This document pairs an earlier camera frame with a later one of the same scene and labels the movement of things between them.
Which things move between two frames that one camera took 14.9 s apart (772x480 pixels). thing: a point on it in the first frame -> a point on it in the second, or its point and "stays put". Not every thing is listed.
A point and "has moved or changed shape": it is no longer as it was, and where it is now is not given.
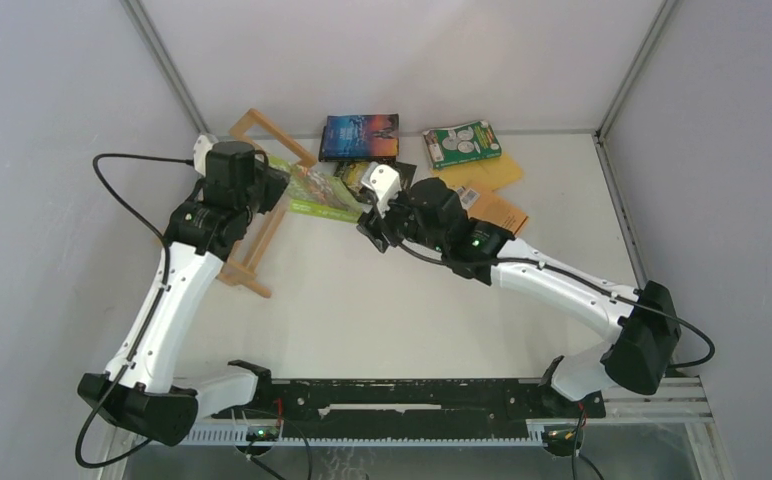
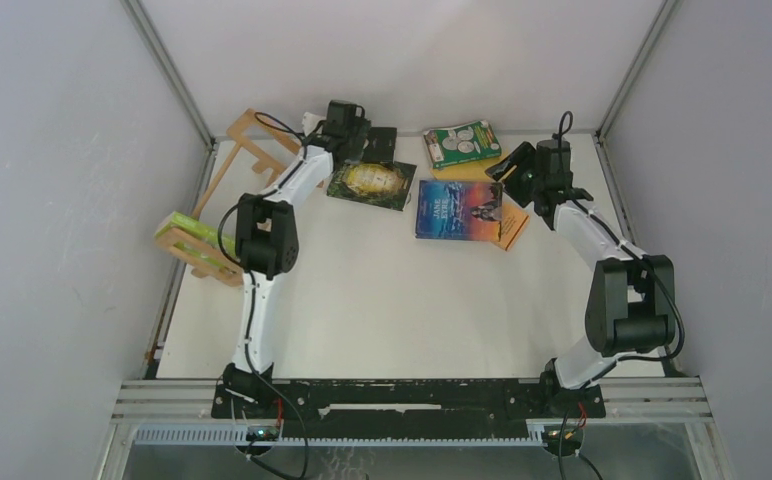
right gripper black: [374, 234] -> [523, 157]
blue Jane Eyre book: [359, 138] has moved or changed shape
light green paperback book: [315, 192] has moved or changed shape
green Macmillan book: [462, 143] stays put
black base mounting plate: [409, 405] stays put
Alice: [351, 173] stays put
